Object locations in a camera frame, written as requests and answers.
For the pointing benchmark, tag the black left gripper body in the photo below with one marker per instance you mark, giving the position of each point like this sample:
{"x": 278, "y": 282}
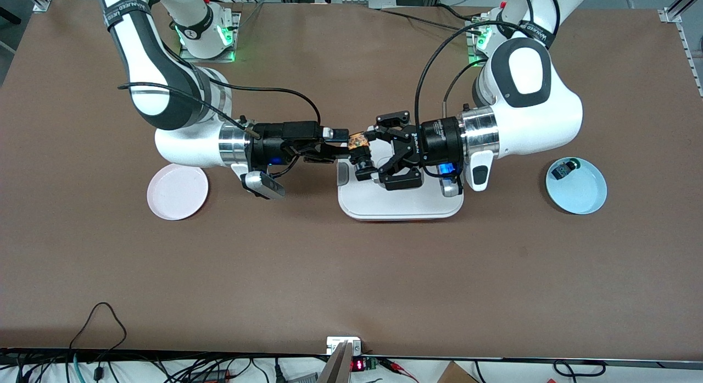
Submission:
{"x": 441, "y": 140}

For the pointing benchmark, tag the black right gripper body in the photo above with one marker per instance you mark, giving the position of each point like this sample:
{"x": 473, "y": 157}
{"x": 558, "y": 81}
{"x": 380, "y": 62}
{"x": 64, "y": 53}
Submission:
{"x": 267, "y": 143}

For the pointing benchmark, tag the orange push-button switch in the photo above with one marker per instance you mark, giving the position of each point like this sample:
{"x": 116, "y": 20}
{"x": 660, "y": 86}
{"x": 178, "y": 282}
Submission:
{"x": 365, "y": 163}

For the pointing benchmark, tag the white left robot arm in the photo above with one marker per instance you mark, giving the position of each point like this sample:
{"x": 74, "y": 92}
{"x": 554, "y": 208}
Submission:
{"x": 544, "y": 125}

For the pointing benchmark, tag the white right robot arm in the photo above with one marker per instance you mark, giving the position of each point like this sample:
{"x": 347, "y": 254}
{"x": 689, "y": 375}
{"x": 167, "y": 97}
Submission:
{"x": 181, "y": 146}

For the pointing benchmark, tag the white lidded storage box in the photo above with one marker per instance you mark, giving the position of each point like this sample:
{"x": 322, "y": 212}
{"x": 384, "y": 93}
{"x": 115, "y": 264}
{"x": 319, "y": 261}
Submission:
{"x": 401, "y": 204}

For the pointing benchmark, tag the pink round plate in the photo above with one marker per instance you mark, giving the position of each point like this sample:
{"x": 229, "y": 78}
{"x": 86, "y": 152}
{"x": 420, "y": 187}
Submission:
{"x": 176, "y": 196}

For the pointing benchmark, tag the small dark blue part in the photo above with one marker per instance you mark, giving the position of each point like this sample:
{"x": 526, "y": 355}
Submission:
{"x": 561, "y": 171}

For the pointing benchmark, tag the light blue round plate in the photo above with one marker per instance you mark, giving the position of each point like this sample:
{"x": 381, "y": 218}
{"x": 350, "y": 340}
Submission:
{"x": 582, "y": 193}

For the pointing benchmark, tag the red clip leads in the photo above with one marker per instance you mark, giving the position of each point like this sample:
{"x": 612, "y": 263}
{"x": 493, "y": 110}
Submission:
{"x": 395, "y": 366}

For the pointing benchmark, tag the red digit display module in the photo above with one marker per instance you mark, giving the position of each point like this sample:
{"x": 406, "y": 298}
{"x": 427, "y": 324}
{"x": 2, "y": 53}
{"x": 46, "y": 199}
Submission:
{"x": 358, "y": 365}

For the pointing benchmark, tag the brown cardboard piece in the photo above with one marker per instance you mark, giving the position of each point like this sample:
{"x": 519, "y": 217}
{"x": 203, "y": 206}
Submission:
{"x": 456, "y": 375}

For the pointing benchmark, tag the grey aluminium bar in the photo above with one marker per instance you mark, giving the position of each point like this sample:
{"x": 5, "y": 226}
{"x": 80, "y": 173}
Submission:
{"x": 338, "y": 369}

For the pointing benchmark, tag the black power adapter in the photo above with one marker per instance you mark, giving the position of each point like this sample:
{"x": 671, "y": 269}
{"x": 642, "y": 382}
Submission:
{"x": 211, "y": 376}

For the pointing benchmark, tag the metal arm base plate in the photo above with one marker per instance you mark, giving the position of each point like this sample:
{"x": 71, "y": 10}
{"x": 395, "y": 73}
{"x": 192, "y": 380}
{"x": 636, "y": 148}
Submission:
{"x": 184, "y": 57}
{"x": 470, "y": 53}

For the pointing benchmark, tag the small white metal bracket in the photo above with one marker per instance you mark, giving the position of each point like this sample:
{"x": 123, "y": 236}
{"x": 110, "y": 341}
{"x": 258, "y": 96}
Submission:
{"x": 335, "y": 343}

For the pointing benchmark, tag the aluminium corner bracket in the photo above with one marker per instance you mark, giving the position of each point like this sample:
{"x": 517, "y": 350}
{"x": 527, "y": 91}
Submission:
{"x": 43, "y": 5}

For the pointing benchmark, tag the aluminium profile with bracket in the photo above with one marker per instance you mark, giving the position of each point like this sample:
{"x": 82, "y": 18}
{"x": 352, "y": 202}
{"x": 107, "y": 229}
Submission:
{"x": 673, "y": 15}

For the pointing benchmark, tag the perforated metal rail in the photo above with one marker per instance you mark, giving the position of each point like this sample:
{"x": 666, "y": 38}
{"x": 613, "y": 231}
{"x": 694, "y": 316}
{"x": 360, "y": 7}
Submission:
{"x": 693, "y": 59}

